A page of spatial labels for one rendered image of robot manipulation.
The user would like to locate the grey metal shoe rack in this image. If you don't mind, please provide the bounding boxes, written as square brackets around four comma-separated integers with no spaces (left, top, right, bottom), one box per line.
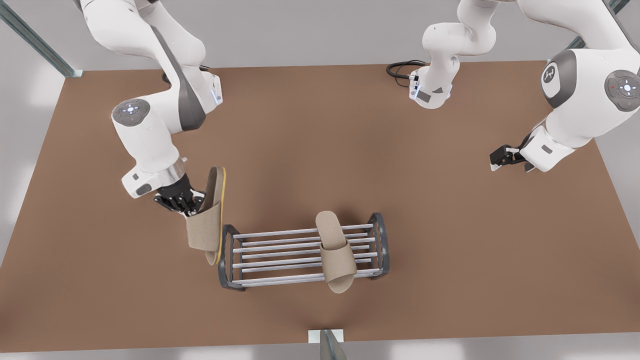
[217,212,391,293]

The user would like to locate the beige slipper with yellow sole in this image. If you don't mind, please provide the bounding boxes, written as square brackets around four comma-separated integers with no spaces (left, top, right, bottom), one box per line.
[185,166,227,267]

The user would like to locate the silver frame post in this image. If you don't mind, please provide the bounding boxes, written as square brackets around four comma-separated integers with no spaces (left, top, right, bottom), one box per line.
[308,328,347,360]
[567,0,632,51]
[0,0,84,79]

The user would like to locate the black cable loop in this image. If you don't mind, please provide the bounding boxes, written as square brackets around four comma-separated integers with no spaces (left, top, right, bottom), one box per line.
[386,60,427,89]

